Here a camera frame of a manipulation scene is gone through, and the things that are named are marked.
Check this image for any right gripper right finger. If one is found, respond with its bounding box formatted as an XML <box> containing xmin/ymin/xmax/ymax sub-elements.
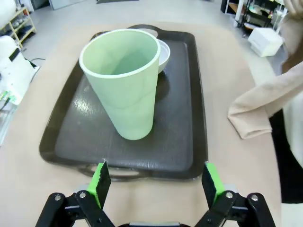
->
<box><xmin>194</xmin><ymin>161</ymin><xmax>276</xmax><ymax>227</ymax></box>

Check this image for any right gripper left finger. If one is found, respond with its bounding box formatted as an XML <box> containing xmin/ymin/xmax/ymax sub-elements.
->
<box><xmin>35</xmin><ymin>160</ymin><xmax>114</xmax><ymax>227</ymax></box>

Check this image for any beige cloth mat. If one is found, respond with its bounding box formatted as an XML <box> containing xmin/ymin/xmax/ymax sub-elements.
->
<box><xmin>227</xmin><ymin>11</ymin><xmax>303</xmax><ymax>140</ymax></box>

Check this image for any person's right hand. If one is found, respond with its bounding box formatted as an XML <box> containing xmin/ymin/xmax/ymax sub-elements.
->
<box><xmin>283</xmin><ymin>0</ymin><xmax>303</xmax><ymax>17</ymax></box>

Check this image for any light green tall cup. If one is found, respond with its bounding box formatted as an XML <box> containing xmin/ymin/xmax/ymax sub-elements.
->
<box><xmin>79</xmin><ymin>28</ymin><xmax>161</xmax><ymax>140</ymax></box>

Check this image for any white bowl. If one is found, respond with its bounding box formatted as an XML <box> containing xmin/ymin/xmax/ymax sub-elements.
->
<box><xmin>129</xmin><ymin>27</ymin><xmax>171</xmax><ymax>74</ymax></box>

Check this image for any white plastic box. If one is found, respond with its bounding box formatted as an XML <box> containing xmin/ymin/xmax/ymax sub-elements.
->
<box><xmin>248</xmin><ymin>27</ymin><xmax>284</xmax><ymax>57</ymax></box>

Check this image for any wooden storage shelf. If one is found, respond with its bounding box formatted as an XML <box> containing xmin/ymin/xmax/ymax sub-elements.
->
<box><xmin>0</xmin><ymin>7</ymin><xmax>37</xmax><ymax>48</ymax></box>

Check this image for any black metal rack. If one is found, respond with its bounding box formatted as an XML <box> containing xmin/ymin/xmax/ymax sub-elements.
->
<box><xmin>221</xmin><ymin>0</ymin><xmax>285</xmax><ymax>29</ymax></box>

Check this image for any white round container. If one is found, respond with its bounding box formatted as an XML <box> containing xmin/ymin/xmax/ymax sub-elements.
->
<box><xmin>0</xmin><ymin>0</ymin><xmax>19</xmax><ymax>24</ymax></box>

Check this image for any dark brown tray with handles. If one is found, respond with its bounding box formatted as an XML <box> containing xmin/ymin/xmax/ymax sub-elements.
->
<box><xmin>39</xmin><ymin>24</ymin><xmax>209</xmax><ymax>183</ymax></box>

